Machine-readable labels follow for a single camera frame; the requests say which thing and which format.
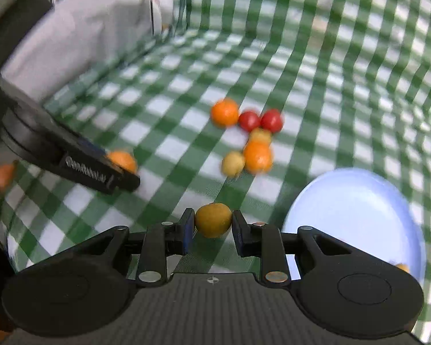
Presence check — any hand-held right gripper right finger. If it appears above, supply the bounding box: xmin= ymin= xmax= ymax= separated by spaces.
xmin=232 ymin=209 xmax=353 ymax=289

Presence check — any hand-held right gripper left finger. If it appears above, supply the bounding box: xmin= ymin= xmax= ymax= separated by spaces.
xmin=71 ymin=208 xmax=195 ymax=289

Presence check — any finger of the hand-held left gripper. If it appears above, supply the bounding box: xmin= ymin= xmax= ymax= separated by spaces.
xmin=54 ymin=115 xmax=141 ymax=195

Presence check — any plastic-wrapped orange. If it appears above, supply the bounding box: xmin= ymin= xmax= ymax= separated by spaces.
xmin=0 ymin=163 xmax=17 ymax=189
xmin=107 ymin=150 xmax=138 ymax=174

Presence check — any light blue plate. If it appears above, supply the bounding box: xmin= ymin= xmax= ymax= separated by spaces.
xmin=282 ymin=168 xmax=427 ymax=290

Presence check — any red tomato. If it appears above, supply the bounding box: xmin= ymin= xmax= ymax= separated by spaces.
xmin=260 ymin=109 xmax=284 ymax=133
xmin=238 ymin=111 xmax=262 ymax=132

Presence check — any grey cloth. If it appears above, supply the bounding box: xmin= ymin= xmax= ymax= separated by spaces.
xmin=2 ymin=0 xmax=157 ymax=103

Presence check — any green checked tablecloth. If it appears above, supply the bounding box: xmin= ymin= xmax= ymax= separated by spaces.
xmin=0 ymin=0 xmax=431 ymax=345

